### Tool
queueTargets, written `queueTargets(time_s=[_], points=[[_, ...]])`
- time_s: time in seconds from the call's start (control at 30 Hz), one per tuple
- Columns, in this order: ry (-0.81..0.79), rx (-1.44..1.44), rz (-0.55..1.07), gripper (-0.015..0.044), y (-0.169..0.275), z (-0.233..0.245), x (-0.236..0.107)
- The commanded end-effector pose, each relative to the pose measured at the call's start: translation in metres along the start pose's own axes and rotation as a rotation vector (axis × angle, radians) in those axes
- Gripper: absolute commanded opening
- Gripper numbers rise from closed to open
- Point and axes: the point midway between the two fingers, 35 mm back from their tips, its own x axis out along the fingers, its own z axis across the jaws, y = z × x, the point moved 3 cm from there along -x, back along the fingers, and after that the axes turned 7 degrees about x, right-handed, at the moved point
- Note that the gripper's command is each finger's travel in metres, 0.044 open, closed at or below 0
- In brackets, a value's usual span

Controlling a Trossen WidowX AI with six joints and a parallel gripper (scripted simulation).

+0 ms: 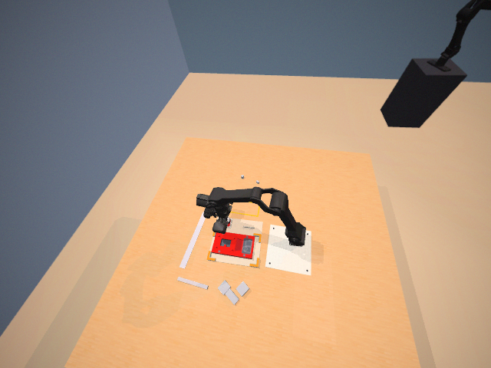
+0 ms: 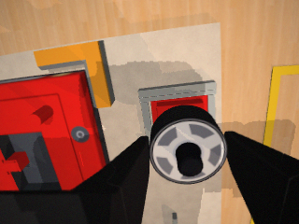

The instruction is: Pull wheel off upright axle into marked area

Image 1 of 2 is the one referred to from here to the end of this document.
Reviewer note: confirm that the white flat bar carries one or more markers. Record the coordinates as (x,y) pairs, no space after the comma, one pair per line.
(192,242)

